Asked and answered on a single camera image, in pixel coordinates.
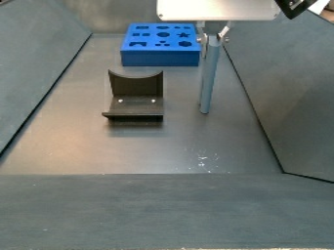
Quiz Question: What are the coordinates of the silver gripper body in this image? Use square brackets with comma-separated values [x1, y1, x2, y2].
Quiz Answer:
[156, 0, 281, 21]

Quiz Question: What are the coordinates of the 1 gripper finger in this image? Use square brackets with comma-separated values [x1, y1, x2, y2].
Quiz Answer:
[195, 21, 208, 58]
[216, 21, 233, 43]

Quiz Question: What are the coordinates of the light blue square-circle object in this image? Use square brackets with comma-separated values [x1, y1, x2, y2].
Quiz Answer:
[199, 35, 220, 114]

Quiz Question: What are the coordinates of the blue shape-hole fixture block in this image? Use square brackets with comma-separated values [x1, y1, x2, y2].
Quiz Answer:
[120, 22, 200, 66]

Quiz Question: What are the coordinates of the black regrasp fixture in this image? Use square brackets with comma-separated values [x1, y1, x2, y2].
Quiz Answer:
[102, 71, 164, 120]

